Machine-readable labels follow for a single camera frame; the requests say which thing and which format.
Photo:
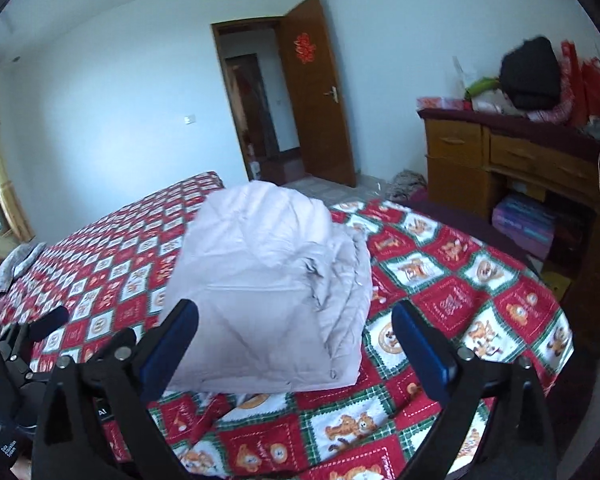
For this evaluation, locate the wooden desk with drawers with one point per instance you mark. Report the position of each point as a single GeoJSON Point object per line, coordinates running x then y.
{"type": "Point", "coordinates": [460, 170]}

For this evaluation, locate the grey striped cloth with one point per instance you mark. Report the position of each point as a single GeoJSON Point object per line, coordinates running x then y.
{"type": "Point", "coordinates": [17, 265]}

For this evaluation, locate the green packet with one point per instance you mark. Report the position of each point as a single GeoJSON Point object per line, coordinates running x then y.
{"type": "Point", "coordinates": [482, 85]}

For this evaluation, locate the tall red gift bag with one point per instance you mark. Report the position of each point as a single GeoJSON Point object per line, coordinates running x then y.
{"type": "Point", "coordinates": [570, 85]}

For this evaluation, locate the red paper door decoration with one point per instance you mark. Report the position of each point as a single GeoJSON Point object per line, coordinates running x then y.
{"type": "Point", "coordinates": [304, 48]}

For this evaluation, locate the yellow cardboard box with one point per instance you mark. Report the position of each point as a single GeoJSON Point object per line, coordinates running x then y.
{"type": "Point", "coordinates": [559, 285]}

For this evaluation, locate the wide red gift bag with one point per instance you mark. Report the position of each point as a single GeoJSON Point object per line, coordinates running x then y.
{"type": "Point", "coordinates": [597, 90]}

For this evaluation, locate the brown wooden door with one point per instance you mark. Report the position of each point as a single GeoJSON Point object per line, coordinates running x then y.
{"type": "Point", "coordinates": [315, 125]}

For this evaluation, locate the pile of clothes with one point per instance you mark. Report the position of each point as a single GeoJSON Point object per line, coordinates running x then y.
{"type": "Point", "coordinates": [410, 186]}

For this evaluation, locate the red patterned cloth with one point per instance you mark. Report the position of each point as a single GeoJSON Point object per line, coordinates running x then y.
{"type": "Point", "coordinates": [550, 111]}

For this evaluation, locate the yellow window curtain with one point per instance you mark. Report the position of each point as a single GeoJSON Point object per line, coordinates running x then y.
{"type": "Point", "coordinates": [2, 170]}

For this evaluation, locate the clear plastic bag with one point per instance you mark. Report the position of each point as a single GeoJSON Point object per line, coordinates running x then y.
{"type": "Point", "coordinates": [465, 77]}

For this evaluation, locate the light grey padded jacket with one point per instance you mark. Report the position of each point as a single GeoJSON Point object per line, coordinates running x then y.
{"type": "Point", "coordinates": [260, 280]}

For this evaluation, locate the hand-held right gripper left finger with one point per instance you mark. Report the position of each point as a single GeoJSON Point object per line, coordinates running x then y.
{"type": "Point", "coordinates": [172, 345]}

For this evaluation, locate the white pink packet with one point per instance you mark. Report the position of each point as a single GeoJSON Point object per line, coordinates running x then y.
{"type": "Point", "coordinates": [490, 102]}

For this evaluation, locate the pink flat box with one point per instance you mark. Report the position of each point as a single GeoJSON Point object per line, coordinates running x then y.
{"type": "Point", "coordinates": [442, 103]}

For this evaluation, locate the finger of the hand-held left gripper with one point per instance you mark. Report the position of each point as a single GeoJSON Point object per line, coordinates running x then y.
{"type": "Point", "coordinates": [50, 322]}

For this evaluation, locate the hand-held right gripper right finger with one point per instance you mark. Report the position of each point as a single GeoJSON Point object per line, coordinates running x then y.
{"type": "Point", "coordinates": [425, 350]}

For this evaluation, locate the red checked printed blanket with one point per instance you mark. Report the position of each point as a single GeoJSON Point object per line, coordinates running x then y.
{"type": "Point", "coordinates": [455, 305]}

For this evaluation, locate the white wall switch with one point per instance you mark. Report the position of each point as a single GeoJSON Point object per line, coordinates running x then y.
{"type": "Point", "coordinates": [190, 119]}

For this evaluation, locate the brown door frame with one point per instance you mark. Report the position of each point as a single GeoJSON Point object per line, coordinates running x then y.
{"type": "Point", "coordinates": [220, 70]}

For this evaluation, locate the black bag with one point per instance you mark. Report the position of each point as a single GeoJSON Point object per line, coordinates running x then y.
{"type": "Point", "coordinates": [530, 75]}

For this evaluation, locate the stack of purple boxes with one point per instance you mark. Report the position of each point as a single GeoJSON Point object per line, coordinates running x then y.
{"type": "Point", "coordinates": [522, 225]}

